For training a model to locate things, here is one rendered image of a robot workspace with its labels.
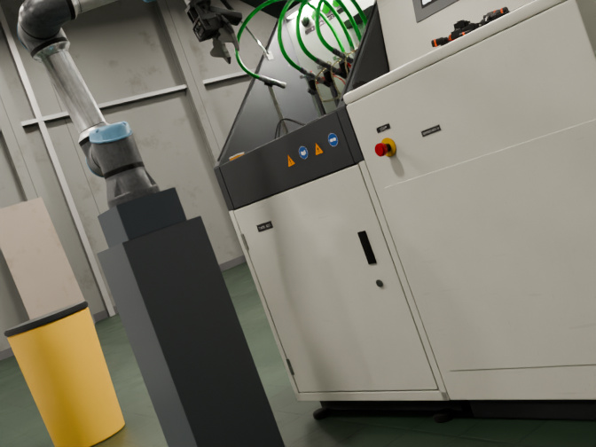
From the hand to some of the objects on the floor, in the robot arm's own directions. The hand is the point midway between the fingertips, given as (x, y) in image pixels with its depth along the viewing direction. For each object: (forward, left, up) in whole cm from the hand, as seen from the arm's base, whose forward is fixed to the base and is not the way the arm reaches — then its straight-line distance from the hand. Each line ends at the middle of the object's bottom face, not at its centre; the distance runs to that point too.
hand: (234, 53), depth 227 cm
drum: (-47, +161, -125) cm, 210 cm away
